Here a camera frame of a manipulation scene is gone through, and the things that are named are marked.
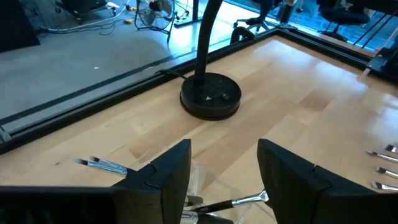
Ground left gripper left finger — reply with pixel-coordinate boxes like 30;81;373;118
0;139;192;224

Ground black cabinet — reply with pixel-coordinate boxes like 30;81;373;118
0;0;41;53

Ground clear acrylic brush holder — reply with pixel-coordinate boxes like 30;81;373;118
183;160;268;224

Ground black frame handle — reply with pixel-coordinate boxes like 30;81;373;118
229;26;257;45

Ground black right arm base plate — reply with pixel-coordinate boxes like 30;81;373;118
366;54;398;75

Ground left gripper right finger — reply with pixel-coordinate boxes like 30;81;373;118
257;139;398;224

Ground black aluminium table frame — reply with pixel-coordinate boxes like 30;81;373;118
0;26;398;156

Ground person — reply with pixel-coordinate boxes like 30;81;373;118
247;0;299;26

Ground black desk lamp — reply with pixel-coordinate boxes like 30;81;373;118
179;0;243;121

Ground black floor stand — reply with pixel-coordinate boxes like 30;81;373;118
55;0;118;25

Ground black chair with clothes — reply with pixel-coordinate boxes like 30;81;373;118
316;0;373;44

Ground black floor fan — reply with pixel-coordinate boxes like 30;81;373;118
134;0;178;44

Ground black fan makeup brush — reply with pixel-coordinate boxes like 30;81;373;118
191;189;270;215

